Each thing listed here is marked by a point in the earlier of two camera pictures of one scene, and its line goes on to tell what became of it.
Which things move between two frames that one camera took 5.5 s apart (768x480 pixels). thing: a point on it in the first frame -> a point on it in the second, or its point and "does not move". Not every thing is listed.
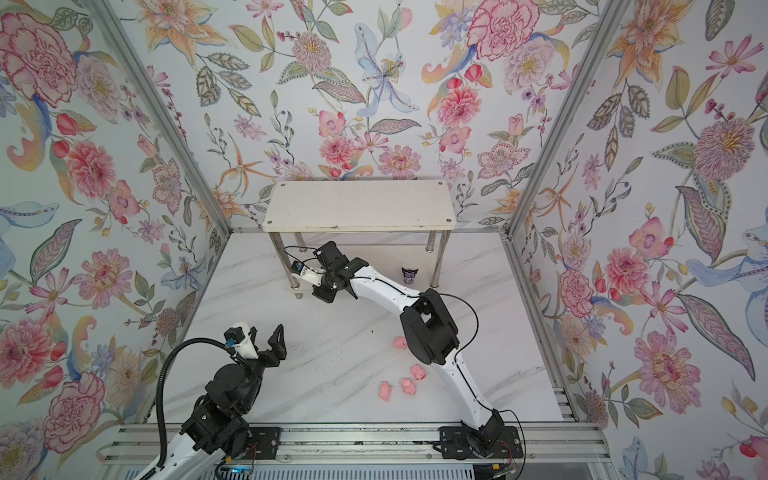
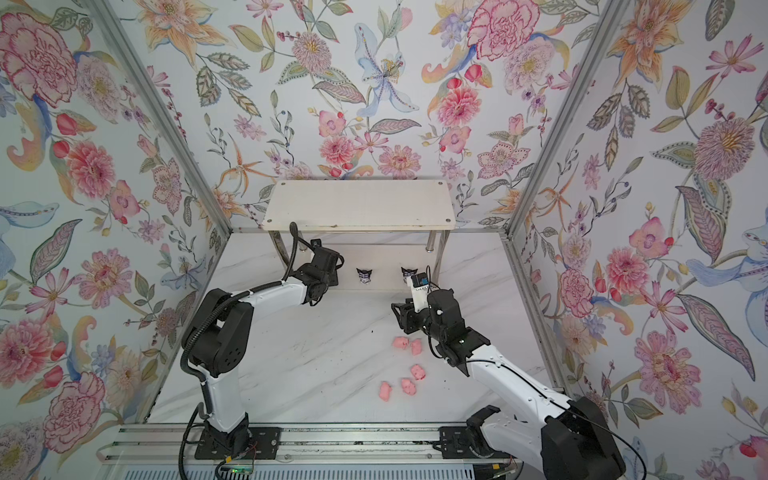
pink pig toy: x=399 y=342 does not move
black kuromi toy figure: x=408 y=275 does not move
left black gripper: x=277 y=354 -> x=333 y=276
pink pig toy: x=418 y=372 does not move
